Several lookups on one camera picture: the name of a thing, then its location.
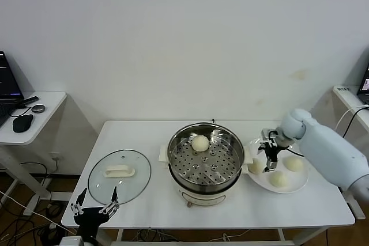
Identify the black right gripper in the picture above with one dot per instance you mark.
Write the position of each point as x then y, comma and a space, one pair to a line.
272, 152

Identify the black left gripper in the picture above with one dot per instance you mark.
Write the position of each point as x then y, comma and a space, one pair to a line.
89, 217

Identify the white steamed baozi bun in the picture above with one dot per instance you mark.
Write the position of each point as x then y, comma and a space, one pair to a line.
199, 144
278, 179
255, 168
294, 164

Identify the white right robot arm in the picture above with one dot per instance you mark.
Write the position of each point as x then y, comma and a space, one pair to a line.
325, 148

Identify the perforated steel steamer basket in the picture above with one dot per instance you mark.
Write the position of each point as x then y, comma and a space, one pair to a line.
207, 171

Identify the white round plate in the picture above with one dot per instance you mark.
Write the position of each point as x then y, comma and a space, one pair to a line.
297, 180

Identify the cream electric cooker base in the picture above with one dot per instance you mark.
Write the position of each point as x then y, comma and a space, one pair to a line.
201, 197

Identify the printed label sticker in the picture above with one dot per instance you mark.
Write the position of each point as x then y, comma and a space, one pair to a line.
343, 89

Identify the black computer mouse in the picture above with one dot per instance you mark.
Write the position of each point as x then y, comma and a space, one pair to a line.
22, 123

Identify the round black puck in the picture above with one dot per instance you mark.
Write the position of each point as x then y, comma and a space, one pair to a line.
38, 109

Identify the open black laptop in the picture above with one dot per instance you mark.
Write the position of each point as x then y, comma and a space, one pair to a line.
363, 87
7, 81

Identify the black stick device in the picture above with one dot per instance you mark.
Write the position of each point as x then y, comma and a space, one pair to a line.
30, 100

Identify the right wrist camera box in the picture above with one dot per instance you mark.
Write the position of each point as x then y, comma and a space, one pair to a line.
266, 136

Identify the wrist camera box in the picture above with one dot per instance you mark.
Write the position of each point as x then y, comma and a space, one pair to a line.
70, 241
266, 136

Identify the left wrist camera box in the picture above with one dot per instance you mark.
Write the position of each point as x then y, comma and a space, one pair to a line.
70, 241

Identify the white wall socket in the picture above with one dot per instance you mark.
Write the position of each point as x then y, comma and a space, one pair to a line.
56, 158

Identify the white work table frame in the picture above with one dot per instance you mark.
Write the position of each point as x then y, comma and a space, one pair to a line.
201, 243

